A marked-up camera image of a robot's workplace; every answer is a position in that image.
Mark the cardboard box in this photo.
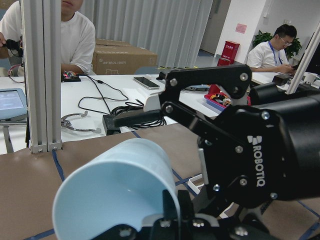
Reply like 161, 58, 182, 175
92, 38, 158, 75

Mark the black power adapter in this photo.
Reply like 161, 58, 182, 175
102, 114, 121, 136

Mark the light blue cup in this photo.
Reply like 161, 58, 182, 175
52, 138, 180, 240

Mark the black cable bundle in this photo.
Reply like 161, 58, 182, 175
78, 73, 167, 131

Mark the teach pendant tablet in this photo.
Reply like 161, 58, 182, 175
0, 88, 27, 121

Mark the seated man with lanyard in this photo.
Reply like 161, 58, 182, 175
246, 24, 297, 75

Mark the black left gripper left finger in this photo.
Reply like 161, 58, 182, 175
162, 189, 180, 222

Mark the white wire cup rack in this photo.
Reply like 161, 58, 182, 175
187, 173, 238, 219

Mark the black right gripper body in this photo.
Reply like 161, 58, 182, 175
159, 65, 320, 216

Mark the person in white t-shirt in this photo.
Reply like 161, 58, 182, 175
0, 0, 96, 75

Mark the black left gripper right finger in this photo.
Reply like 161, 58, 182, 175
177, 190, 195, 221

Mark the red fire extinguisher box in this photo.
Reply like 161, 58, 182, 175
217, 40, 240, 66

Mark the smartphone on desk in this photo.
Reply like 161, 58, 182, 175
133, 76, 160, 90

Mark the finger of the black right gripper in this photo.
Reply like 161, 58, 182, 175
113, 87, 181, 130

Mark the red parts bin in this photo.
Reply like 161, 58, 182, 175
204, 84, 233, 112

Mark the aluminium frame post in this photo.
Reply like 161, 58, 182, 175
20, 0, 62, 153

